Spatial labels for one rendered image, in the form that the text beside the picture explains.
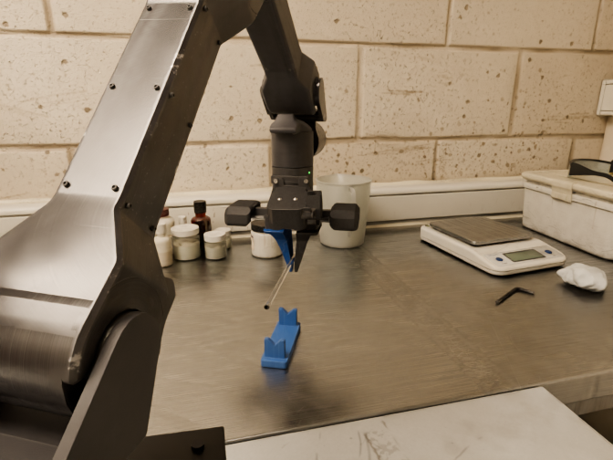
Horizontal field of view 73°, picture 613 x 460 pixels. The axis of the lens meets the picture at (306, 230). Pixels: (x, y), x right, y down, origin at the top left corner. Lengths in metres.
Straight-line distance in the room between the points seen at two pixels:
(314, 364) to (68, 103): 0.77
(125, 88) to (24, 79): 0.82
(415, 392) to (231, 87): 0.76
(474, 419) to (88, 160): 0.43
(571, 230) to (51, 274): 1.05
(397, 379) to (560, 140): 1.05
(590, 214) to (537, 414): 0.62
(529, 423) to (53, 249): 0.46
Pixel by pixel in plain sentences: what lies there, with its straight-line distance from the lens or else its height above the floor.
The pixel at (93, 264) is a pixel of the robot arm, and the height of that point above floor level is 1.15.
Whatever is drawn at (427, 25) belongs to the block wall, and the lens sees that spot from 1.17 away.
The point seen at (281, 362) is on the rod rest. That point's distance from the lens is 0.54.
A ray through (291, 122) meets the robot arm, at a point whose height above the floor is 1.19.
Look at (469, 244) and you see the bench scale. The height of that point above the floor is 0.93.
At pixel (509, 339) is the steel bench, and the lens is 0.66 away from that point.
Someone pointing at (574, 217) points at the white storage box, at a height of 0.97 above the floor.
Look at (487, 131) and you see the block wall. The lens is 1.27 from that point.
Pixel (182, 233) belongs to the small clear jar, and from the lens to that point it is 0.88.
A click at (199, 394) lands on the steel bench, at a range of 0.52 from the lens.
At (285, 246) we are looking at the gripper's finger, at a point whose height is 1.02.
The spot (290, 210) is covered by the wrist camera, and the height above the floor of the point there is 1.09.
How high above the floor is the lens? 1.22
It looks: 17 degrees down
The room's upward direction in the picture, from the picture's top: straight up
